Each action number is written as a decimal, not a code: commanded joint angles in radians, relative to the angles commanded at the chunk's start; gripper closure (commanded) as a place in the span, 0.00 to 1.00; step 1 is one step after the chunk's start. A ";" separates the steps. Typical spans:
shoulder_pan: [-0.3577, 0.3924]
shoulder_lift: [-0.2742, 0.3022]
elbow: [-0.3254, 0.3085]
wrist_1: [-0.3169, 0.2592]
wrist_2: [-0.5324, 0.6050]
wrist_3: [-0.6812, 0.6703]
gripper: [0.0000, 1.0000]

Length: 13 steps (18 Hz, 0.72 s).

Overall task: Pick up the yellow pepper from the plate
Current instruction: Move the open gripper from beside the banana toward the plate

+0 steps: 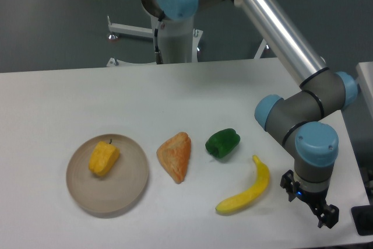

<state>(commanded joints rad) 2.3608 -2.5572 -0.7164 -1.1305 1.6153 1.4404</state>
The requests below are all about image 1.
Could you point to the orange triangular pastry toy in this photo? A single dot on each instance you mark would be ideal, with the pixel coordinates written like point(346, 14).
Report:
point(174, 155)

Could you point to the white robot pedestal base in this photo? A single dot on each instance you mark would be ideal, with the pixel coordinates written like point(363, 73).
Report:
point(219, 33)

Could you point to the green toy bell pepper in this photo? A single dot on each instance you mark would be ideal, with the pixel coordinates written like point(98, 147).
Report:
point(222, 143)

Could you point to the beige round plate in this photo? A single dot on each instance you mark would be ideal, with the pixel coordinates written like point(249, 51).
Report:
point(118, 190)

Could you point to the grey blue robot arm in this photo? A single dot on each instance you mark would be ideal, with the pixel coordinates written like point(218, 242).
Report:
point(295, 123)

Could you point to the yellow toy bell pepper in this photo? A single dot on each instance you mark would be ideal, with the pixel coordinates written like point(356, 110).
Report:
point(103, 158)

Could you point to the black device at edge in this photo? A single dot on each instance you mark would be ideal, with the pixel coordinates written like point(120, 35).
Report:
point(362, 216)

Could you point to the white side table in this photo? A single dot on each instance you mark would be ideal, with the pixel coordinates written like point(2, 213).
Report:
point(364, 70)

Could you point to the yellow toy banana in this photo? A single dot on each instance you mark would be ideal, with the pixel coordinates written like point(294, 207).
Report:
point(242, 200)

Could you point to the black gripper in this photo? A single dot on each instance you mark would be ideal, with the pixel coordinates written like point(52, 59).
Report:
point(314, 195)

